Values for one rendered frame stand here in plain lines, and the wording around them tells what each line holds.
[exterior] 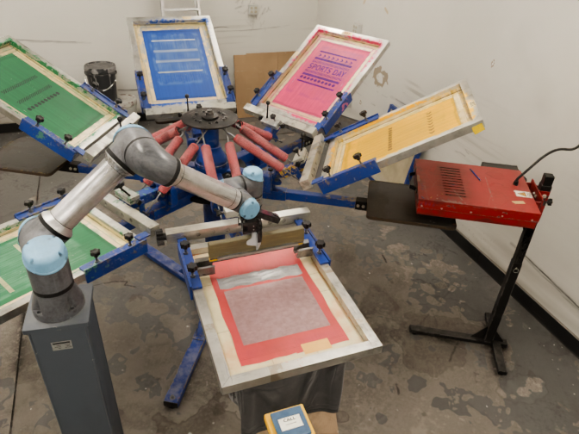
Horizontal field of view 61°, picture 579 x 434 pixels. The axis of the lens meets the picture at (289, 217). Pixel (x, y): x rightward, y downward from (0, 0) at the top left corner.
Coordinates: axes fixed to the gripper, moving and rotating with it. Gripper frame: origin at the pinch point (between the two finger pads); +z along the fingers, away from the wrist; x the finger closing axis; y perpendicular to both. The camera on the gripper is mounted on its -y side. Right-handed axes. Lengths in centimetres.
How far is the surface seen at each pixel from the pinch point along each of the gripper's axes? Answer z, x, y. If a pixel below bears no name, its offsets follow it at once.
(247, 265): 13.6, -3.8, 2.9
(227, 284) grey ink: 13.1, 6.4, 14.3
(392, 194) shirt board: 14, -42, -91
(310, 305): 13.5, 27.3, -14.0
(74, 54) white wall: 29, -415, 75
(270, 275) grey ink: 13.2, 6.0, -4.1
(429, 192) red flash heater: -2, -16, -94
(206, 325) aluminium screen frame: 10.2, 29.5, 28.0
